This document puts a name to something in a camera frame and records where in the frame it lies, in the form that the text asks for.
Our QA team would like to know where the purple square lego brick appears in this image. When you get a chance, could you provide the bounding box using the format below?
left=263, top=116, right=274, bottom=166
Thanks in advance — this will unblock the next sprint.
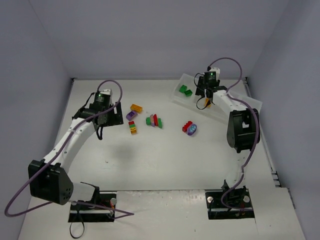
left=126, top=110, right=138, bottom=121

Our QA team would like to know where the yellow half-round lego brick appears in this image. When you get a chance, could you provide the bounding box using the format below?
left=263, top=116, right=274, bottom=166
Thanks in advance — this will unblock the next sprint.
left=204, top=98, right=211, bottom=108

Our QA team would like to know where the black cable loop at front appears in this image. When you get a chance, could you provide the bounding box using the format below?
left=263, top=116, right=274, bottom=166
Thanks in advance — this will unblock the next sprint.
left=69, top=207, right=85, bottom=239

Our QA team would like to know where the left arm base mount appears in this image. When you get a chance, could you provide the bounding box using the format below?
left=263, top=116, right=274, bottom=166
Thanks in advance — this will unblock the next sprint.
left=68, top=192, right=117, bottom=223

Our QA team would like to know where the red lego brick by paw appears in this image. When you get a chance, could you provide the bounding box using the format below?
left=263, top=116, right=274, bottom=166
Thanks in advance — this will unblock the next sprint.
left=182, top=121, right=193, bottom=133

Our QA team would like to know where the green half-round lego brick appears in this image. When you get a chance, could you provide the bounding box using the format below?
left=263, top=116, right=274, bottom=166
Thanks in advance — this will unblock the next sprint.
left=146, top=117, right=151, bottom=126

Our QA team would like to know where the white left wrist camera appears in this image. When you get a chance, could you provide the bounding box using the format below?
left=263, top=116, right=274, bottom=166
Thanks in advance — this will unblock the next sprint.
left=100, top=89, right=113, bottom=96

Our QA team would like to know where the clear plastic divided tray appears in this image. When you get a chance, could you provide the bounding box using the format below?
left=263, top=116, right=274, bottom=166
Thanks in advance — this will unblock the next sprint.
left=170, top=73, right=263, bottom=128

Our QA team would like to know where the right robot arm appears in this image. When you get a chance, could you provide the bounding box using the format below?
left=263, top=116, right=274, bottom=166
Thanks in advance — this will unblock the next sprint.
left=193, top=71, right=260, bottom=191

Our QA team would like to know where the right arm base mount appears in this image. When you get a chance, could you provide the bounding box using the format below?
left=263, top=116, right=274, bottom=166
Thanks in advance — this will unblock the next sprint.
left=205, top=187, right=255, bottom=220

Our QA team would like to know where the green lego brick in tray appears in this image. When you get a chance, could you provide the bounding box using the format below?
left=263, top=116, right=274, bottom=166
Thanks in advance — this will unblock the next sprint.
left=179, top=84, right=188, bottom=94

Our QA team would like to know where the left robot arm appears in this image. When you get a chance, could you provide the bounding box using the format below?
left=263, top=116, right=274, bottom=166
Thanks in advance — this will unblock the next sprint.
left=28, top=89, right=124, bottom=205

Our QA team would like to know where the purple butterfly lego brick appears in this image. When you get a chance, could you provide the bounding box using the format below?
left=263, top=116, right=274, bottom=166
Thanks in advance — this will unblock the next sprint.
left=149, top=115, right=155, bottom=127

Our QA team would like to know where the purple paw print lego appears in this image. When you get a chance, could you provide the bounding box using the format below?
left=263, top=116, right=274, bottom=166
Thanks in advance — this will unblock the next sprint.
left=186, top=123, right=197, bottom=136

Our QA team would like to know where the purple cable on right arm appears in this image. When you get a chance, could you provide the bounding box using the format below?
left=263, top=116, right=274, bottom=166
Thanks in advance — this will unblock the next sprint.
left=206, top=57, right=260, bottom=211

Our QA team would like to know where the red half-round lego brick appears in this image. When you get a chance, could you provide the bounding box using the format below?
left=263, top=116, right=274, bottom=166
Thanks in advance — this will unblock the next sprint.
left=152, top=114, right=159, bottom=127

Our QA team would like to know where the green lego brick in cluster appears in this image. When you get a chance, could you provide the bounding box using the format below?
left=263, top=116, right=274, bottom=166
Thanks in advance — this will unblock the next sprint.
left=157, top=118, right=163, bottom=129

